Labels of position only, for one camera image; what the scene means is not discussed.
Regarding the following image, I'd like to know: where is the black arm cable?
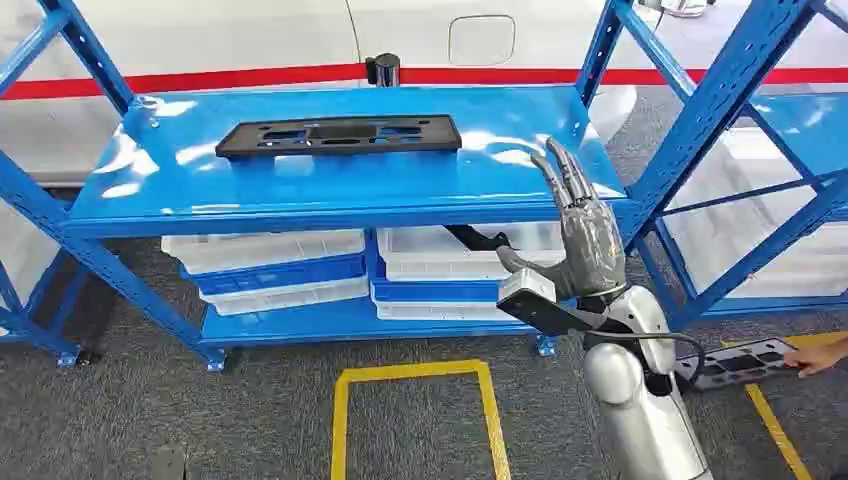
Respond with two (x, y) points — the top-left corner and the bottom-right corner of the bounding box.
(586, 328), (708, 393)

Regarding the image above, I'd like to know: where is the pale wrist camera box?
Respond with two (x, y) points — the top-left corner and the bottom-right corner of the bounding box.
(497, 267), (558, 313)

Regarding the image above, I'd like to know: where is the black and silver cylinder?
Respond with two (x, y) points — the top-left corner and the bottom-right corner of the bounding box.
(364, 52), (403, 89)

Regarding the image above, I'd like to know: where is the black plastic part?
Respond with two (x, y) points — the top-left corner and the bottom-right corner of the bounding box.
(443, 224), (513, 254)

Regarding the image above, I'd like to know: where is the person's hand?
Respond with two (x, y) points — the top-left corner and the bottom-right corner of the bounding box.
(782, 335), (848, 380)

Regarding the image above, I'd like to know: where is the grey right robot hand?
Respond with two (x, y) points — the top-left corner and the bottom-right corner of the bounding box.
(496, 136), (628, 301)

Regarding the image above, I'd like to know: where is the white car body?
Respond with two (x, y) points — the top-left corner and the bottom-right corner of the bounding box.
(0, 0), (848, 91)

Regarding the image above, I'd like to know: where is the black plastic mounting plate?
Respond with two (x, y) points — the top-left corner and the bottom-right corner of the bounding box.
(674, 337), (800, 393)
(214, 114), (464, 160)

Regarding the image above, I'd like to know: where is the white plastic crate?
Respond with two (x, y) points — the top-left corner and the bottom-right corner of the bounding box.
(662, 129), (848, 301)
(199, 276), (371, 318)
(0, 201), (62, 309)
(373, 300), (526, 325)
(160, 229), (368, 276)
(375, 221), (568, 284)

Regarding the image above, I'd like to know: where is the blue steel shelf rack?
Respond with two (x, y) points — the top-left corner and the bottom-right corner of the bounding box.
(0, 0), (91, 370)
(0, 0), (823, 374)
(635, 0), (848, 331)

